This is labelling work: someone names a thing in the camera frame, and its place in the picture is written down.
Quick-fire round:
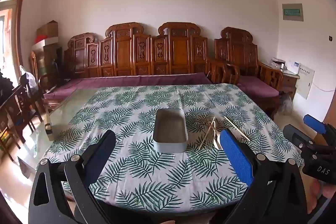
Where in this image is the brown cardboard box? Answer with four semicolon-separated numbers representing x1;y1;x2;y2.
36;20;59;40

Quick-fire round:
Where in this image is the grey rectangular container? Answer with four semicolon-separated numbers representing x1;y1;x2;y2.
153;108;190;153

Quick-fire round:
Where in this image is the leaf print tablecloth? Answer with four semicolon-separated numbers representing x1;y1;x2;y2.
35;84;305;214

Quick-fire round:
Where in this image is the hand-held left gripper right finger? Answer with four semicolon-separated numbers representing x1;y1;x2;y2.
219;128;311;224

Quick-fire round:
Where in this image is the long purple sofa cushion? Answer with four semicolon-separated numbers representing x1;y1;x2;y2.
43;72;213;102

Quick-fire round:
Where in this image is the purple armchair cushion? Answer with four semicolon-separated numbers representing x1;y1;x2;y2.
238;75;280;98

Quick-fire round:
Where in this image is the brown wooden chopstick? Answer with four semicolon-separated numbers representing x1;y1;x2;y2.
199;116;216;150

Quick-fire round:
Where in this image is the long carved wooden sofa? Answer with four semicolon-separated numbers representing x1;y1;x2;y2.
64;22;214;88

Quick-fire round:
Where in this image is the wooden side table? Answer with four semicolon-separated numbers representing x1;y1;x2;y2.
262;61;300;100

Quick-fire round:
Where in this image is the pale bamboo chopstick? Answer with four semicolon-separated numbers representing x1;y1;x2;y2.
224;115;251;141

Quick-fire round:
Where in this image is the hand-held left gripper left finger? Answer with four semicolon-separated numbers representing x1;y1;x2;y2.
28;130;116;224

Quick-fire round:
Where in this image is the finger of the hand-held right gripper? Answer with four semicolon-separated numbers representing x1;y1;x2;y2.
304;114;336;136
283;123;316;150

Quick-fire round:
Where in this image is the dark cabinet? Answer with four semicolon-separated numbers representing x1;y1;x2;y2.
43;44;64;81

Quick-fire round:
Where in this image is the green label wall box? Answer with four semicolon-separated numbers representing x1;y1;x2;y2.
282;3;304;22

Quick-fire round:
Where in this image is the carved wooden armchair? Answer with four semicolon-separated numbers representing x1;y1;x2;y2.
206;27;284;110

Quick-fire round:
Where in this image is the clear plastic bag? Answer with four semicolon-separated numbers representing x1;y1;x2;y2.
19;65;39;95

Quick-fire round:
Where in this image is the wooden door frame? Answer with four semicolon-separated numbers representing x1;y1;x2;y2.
0;0;29;77

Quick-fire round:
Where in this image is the white device with screen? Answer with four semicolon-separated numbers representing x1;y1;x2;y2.
285;61;301;75

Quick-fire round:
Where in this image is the dark wooden chair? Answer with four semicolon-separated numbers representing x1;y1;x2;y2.
0;74;45;160

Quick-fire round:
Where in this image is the white wall panel box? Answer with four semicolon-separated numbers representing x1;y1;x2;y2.
295;64;315;100

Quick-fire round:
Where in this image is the person's right hand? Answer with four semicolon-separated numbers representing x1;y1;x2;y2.
306;179;323;214

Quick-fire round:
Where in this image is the grey fluffy duster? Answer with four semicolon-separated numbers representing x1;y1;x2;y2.
279;93;294;115

